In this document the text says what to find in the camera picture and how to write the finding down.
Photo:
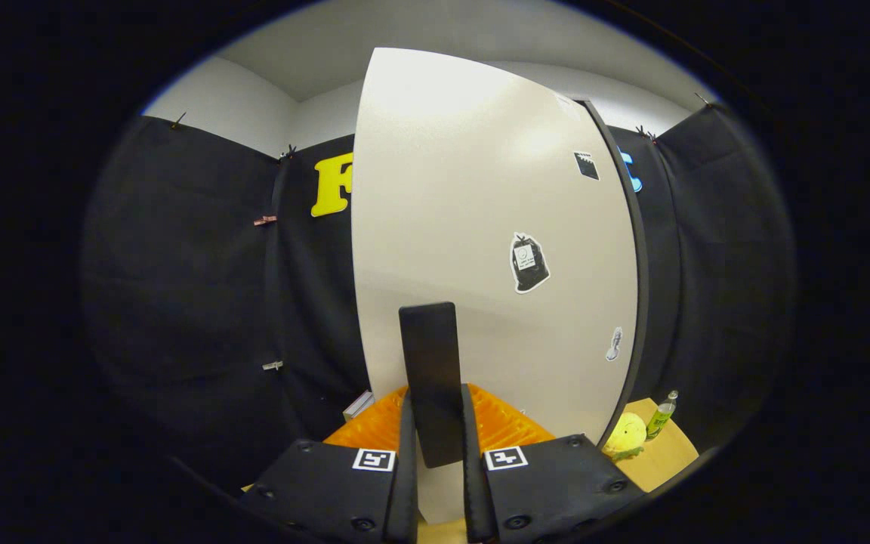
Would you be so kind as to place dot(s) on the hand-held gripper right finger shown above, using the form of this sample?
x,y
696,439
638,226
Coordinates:
x,y
478,499

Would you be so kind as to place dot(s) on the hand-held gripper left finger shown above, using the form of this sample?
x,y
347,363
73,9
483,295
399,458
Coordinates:
x,y
405,491

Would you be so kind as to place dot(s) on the grey shoe cabinet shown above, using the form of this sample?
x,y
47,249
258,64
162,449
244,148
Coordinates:
x,y
642,264

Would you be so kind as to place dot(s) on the beige shoe cabinet door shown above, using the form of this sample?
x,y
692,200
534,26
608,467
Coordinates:
x,y
465,189

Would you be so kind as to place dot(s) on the white book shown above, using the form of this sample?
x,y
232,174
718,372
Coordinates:
x,y
358,404

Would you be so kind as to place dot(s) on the yellow plush toy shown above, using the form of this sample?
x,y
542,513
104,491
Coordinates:
x,y
624,438

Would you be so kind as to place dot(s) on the silver clip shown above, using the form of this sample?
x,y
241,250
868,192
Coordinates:
x,y
273,366

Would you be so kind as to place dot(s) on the green bottle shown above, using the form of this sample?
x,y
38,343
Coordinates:
x,y
661,415

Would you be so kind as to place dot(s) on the black backdrop cloth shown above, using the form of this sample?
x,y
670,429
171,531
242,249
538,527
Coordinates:
x,y
201,302

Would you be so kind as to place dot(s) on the red clip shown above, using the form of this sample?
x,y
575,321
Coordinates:
x,y
264,220

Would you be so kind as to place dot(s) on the black clip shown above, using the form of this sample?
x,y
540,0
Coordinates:
x,y
703,98
288,151
177,119
645,134

